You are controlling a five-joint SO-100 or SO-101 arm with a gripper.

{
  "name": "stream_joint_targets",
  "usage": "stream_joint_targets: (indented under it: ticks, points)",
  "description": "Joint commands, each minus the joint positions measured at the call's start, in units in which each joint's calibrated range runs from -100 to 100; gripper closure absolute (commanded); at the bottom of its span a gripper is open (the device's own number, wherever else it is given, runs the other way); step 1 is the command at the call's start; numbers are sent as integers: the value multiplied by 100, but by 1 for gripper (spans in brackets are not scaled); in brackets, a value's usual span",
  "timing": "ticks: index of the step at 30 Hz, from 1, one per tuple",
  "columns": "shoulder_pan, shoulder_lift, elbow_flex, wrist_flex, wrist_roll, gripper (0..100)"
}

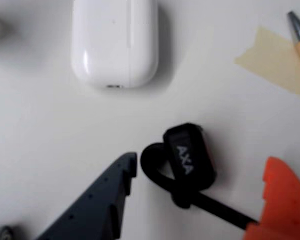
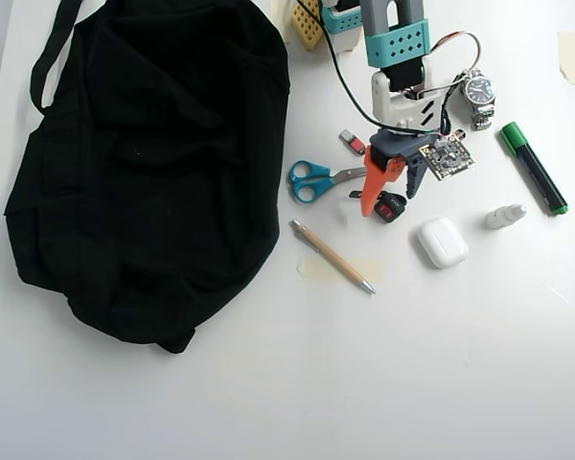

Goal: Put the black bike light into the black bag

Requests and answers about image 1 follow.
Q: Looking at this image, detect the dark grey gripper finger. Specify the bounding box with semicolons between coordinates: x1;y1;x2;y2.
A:
36;152;138;240

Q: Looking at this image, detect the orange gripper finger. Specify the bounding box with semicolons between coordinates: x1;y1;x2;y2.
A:
242;156;300;240

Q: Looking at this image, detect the black bike light with strap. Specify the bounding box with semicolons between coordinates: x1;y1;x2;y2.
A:
139;122;260;230

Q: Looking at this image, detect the wide beige masking tape strip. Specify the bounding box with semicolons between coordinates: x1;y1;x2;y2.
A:
234;26;300;101

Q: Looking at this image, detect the white earbuds case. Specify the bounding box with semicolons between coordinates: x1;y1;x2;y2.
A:
71;0;159;90

